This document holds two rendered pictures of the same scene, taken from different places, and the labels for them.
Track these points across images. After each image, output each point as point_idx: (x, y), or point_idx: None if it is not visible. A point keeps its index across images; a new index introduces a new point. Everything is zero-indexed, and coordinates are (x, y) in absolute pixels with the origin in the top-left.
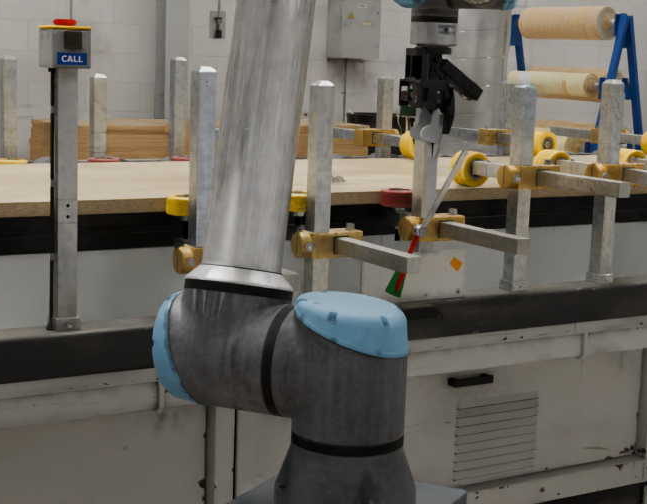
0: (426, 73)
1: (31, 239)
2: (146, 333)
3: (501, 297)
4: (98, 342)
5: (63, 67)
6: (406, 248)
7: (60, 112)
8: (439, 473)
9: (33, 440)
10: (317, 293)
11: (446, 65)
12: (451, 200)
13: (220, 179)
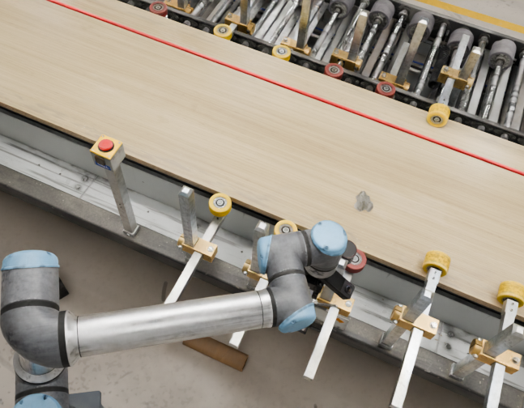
0: (306, 273)
1: (156, 173)
2: (159, 255)
3: (364, 345)
4: (138, 246)
5: (100, 166)
6: (368, 269)
7: (108, 176)
8: None
9: None
10: (38, 398)
11: (321, 278)
12: (404, 272)
13: None
